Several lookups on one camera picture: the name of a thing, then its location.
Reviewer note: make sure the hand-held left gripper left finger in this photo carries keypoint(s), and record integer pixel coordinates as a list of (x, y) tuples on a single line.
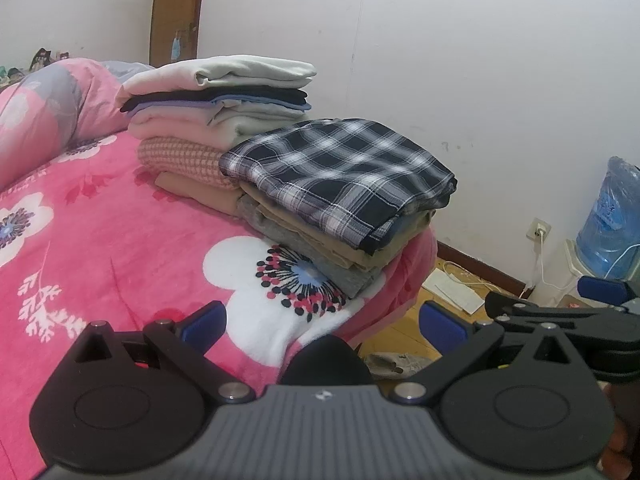
[(205, 326)]

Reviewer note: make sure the brown wooden door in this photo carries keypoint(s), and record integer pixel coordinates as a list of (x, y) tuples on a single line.
[(177, 0)]

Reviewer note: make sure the pink grey floral quilt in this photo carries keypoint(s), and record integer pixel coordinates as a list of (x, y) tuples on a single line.
[(45, 100)]

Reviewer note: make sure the tan folded garment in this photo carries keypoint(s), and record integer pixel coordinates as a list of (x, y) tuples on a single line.
[(320, 247)]

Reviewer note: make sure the white water dispenser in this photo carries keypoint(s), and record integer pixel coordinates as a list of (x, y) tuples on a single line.
[(572, 260)]

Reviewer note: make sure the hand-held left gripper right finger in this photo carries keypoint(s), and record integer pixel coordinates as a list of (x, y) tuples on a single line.
[(445, 327)]

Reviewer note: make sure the blue folded garment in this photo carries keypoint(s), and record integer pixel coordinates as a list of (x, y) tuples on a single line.
[(407, 223)]

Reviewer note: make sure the person's right hand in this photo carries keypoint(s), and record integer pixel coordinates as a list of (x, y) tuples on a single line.
[(612, 460)]

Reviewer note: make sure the white power strip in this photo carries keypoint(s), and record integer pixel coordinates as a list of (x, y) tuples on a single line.
[(452, 290)]

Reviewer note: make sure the black rounded object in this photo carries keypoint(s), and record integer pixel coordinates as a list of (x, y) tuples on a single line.
[(325, 360)]

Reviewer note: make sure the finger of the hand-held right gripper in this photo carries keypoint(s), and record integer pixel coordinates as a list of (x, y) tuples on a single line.
[(550, 314), (600, 287)]

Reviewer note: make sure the stack of folded clothes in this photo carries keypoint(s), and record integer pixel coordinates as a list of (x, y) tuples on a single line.
[(175, 120)]

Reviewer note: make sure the grey folded garment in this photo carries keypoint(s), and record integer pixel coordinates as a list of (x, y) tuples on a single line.
[(345, 277)]

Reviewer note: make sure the blue water jug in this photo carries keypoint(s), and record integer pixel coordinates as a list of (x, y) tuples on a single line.
[(610, 220)]

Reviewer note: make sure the pink floral blanket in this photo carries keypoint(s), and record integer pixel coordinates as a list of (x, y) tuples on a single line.
[(125, 240)]

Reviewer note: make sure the wall socket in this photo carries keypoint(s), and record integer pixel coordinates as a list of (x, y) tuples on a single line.
[(537, 230)]

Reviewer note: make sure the small blue door ornament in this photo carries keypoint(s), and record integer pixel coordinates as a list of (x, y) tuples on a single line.
[(176, 47)]

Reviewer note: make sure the black white plaid pants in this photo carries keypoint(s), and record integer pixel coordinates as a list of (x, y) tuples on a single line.
[(340, 175)]

